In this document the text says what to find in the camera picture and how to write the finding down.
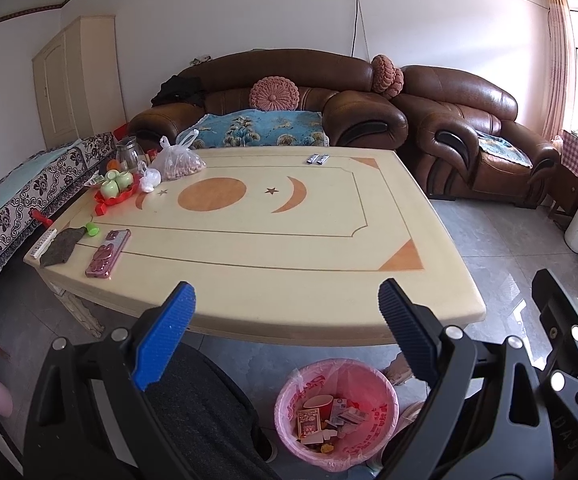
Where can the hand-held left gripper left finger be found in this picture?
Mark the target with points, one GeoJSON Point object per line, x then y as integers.
{"type": "Point", "coordinates": [166, 335]}

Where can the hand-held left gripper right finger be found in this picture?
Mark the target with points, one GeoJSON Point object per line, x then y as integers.
{"type": "Point", "coordinates": [409, 335]}

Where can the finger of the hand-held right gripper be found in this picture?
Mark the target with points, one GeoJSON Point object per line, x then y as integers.
{"type": "Point", "coordinates": [554, 305]}
{"type": "Point", "coordinates": [559, 382]}

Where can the white blue cigarette box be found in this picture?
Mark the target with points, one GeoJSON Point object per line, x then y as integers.
{"type": "Point", "coordinates": [356, 417]}

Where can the red paper cup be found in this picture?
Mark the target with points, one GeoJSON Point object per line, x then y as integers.
{"type": "Point", "coordinates": [319, 401]}

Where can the white tissue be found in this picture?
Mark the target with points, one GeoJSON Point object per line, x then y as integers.
{"type": "Point", "coordinates": [331, 434]}

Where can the red patterned cigarette box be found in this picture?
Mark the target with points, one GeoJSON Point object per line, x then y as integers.
{"type": "Point", "coordinates": [309, 425]}

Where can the pink trash bin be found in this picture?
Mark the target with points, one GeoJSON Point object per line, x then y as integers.
{"type": "Point", "coordinates": [289, 420]}

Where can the person's pink shoe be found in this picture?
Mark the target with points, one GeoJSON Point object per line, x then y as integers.
{"type": "Point", "coordinates": [411, 411]}

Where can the person's dark pants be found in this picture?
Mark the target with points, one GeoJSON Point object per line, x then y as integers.
{"type": "Point", "coordinates": [204, 410]}

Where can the pink phone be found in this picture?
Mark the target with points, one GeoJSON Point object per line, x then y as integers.
{"type": "Point", "coordinates": [108, 255]}

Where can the dark wooden side table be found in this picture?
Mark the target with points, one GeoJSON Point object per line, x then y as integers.
{"type": "Point", "coordinates": [569, 192]}

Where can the dark grey cloth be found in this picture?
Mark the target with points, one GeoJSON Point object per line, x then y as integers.
{"type": "Point", "coordinates": [61, 247]}

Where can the red tray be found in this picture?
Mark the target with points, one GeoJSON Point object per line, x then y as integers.
{"type": "Point", "coordinates": [114, 203]}

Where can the person's black shoe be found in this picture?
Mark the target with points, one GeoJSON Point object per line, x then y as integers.
{"type": "Point", "coordinates": [266, 444]}

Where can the white crumpled plastic bag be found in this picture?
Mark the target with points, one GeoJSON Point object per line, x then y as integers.
{"type": "Point", "coordinates": [150, 179]}

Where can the green teacup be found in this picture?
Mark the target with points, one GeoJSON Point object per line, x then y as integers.
{"type": "Point", "coordinates": [125, 181]}
{"type": "Point", "coordinates": [111, 175]}
{"type": "Point", "coordinates": [109, 189]}

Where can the blue floral armchair cover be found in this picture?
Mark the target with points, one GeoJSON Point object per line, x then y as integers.
{"type": "Point", "coordinates": [504, 150]}

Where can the plastic bag of nuts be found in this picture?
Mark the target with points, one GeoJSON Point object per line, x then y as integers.
{"type": "Point", "coordinates": [179, 165]}

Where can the orange fruit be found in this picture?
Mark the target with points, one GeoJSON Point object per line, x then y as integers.
{"type": "Point", "coordinates": [112, 164]}

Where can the glass teapot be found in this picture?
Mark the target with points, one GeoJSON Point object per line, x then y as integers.
{"type": "Point", "coordinates": [128, 155]}

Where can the small silver blue packet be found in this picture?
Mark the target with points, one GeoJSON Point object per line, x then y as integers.
{"type": "Point", "coordinates": [312, 159]}
{"type": "Point", "coordinates": [323, 159]}

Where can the black white floral cloth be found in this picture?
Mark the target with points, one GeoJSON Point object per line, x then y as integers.
{"type": "Point", "coordinates": [14, 210]}

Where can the light teal sheet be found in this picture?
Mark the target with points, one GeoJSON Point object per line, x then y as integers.
{"type": "Point", "coordinates": [4, 180]}

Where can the brown leather armchair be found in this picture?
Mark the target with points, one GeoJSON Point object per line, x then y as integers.
{"type": "Point", "coordinates": [459, 100]}

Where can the blue floral sofa cover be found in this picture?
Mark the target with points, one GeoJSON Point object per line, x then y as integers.
{"type": "Point", "coordinates": [269, 127]}

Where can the black clothing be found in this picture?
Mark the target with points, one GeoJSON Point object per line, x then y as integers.
{"type": "Point", "coordinates": [178, 91]}

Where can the pink curtain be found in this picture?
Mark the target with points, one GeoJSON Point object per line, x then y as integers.
{"type": "Point", "coordinates": [556, 60]}

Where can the pink round knitted cushion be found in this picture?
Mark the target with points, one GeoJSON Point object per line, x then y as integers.
{"type": "Point", "coordinates": [386, 76]}
{"type": "Point", "coordinates": [274, 94]}

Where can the cream wardrobe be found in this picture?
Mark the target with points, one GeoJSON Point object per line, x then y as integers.
{"type": "Point", "coordinates": [74, 85]}

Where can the brown leather sofa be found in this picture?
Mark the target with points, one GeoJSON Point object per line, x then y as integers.
{"type": "Point", "coordinates": [294, 70]}

